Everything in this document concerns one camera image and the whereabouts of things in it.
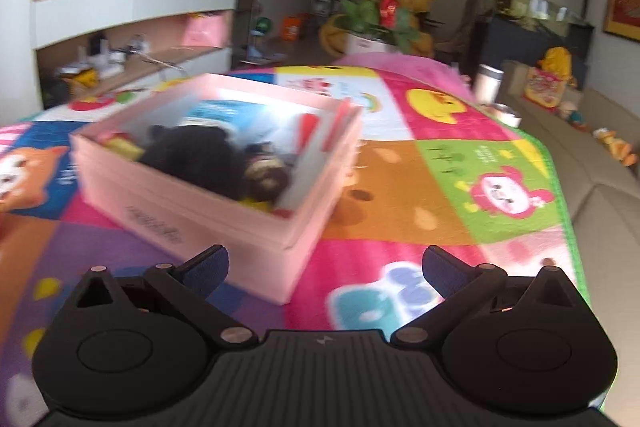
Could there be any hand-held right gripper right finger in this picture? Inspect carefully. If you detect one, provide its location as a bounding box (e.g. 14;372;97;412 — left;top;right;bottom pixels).
391;247;581;348

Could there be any glass aquarium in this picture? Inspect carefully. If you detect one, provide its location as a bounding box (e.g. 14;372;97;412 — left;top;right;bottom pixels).
487;0;586;28

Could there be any orange bag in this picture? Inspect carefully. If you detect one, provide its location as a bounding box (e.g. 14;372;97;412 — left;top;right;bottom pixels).
281;14;303;42

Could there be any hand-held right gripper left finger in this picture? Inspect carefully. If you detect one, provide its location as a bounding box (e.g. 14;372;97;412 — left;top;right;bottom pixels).
67;245;252;348

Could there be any orange plush toy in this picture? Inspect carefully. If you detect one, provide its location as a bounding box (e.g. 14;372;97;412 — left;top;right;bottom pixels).
592;127;638;165

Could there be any pink shopping bag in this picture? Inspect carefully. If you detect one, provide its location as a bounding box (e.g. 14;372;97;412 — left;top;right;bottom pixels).
181;14;226;48

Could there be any colourful cartoon play mat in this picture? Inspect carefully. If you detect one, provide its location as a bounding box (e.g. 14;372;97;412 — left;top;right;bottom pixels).
0;52;596;427

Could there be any small blue and white toy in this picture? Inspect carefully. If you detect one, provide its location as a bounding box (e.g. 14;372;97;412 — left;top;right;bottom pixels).
560;99;591;132

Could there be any white and wood tv cabinet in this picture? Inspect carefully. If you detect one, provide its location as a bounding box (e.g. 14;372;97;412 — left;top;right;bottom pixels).
30;0;251;108

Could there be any white thermos cup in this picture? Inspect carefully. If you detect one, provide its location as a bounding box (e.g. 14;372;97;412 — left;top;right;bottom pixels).
474;64;505;105

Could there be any black plush toy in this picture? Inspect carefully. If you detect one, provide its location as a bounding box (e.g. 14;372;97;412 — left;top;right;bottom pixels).
137;124;291;208

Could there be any metal bowl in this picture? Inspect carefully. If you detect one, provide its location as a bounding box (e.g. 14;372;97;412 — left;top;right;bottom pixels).
492;103;523;128

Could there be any blue tissue pack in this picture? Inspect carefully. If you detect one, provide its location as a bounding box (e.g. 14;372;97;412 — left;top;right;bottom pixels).
182;99;266;132

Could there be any white router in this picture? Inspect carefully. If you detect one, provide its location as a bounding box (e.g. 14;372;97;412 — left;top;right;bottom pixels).
97;38;123;75

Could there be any pink cardboard box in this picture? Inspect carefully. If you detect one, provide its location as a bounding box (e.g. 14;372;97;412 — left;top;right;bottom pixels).
69;73;363;306

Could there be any dark sideboard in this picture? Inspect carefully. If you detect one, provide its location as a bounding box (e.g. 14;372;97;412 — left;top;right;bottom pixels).
470;14;596;80

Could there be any red cartoon gift bag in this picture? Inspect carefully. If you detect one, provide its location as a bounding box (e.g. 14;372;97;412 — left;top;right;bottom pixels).
522;67;566;108

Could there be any yellow and pink toy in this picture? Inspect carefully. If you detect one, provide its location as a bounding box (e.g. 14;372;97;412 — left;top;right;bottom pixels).
97;132;146;160

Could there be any pink orchid in white pot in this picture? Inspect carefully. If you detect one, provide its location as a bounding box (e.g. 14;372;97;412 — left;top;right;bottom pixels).
331;0;436;55

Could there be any yellow backpack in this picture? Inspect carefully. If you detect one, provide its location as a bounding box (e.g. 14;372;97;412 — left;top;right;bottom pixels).
537;47;576;88

